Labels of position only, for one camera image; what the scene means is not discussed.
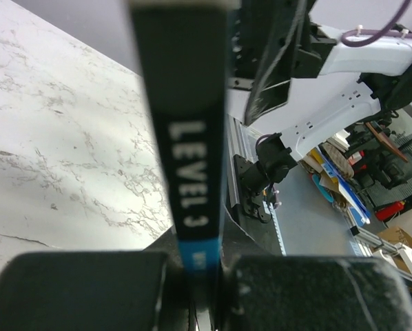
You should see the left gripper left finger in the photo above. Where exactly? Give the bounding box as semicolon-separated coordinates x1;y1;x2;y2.
0;251;189;330

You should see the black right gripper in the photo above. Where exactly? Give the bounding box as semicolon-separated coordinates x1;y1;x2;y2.
232;1;337;126

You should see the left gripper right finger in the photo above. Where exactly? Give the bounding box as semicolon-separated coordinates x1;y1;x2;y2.
217;256;412;330

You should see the dog picture book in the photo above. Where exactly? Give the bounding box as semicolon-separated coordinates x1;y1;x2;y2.
127;1;232;275

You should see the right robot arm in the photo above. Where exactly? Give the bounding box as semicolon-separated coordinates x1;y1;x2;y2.
229;1;412;161

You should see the white slotted cable duct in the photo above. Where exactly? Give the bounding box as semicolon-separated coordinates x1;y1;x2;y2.
263;201;287;256

